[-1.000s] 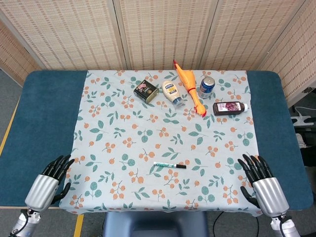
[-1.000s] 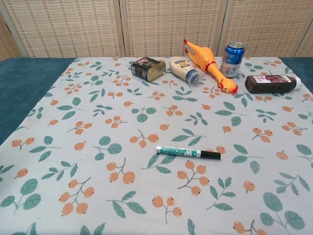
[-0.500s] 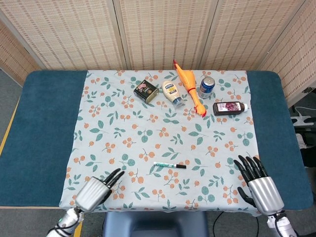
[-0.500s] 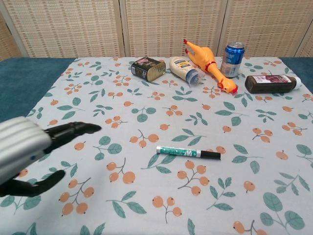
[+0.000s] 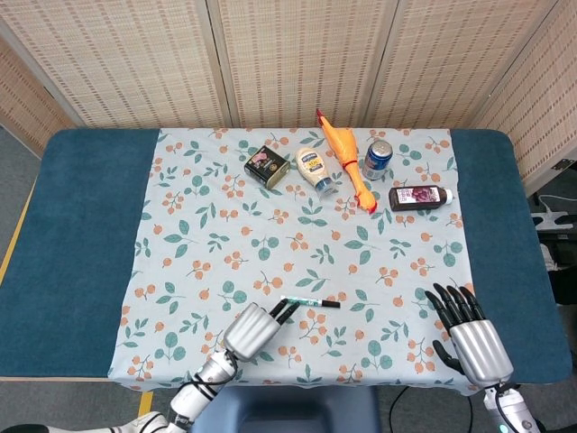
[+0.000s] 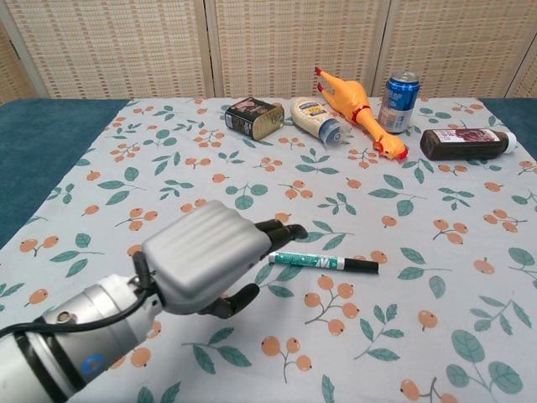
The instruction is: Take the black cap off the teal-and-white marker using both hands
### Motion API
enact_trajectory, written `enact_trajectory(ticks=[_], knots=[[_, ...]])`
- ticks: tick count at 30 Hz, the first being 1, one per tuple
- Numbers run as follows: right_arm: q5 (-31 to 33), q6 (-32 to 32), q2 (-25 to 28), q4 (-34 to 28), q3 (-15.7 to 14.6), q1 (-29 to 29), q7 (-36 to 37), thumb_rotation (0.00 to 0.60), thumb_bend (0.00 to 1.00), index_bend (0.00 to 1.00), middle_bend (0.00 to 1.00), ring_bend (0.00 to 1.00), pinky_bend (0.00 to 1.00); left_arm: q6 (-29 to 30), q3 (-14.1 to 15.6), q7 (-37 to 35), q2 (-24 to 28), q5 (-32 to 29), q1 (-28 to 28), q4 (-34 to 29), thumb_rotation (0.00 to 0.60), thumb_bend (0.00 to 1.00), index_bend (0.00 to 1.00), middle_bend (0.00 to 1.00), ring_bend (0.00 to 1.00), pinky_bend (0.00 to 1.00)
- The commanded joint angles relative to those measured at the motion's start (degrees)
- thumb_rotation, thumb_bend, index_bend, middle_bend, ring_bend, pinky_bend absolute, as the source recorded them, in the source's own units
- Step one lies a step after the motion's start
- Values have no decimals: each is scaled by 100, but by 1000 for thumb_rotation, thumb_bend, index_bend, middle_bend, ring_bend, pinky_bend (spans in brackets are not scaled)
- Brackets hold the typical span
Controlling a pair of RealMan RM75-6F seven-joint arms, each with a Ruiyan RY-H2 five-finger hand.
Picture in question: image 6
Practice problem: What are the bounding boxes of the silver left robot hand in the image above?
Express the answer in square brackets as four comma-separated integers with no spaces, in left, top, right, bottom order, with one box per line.
[141,200,309,319]

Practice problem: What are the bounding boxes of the green white marker pen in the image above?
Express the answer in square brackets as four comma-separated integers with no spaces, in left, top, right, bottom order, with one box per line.
[268,250,348,272]

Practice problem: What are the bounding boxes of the black marker cap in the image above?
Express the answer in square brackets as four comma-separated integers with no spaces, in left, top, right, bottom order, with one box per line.
[343,257,380,277]

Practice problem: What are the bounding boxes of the floral print tablecloth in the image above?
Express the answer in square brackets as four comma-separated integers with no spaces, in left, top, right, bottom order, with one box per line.
[0,97,537,403]

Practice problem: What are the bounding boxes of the black luncheon meat tin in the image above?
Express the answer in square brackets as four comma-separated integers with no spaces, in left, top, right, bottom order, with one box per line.
[224,97,285,141]

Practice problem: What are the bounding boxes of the white mayonnaise squeeze bottle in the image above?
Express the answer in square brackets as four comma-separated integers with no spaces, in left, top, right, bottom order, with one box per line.
[290,97,352,151]

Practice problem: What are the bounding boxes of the orange rubber chicken toy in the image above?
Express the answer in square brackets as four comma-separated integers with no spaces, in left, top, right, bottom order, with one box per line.
[314,65,409,161]

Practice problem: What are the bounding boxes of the woven bamboo folding screen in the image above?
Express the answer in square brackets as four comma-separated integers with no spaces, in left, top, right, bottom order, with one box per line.
[0,0,537,106]

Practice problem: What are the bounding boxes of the blue soda can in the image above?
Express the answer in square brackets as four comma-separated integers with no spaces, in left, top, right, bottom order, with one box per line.
[378,71,421,134]

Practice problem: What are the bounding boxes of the dark brown sauce bottle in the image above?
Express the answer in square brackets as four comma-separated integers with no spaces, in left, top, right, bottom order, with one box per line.
[420,128,519,161]

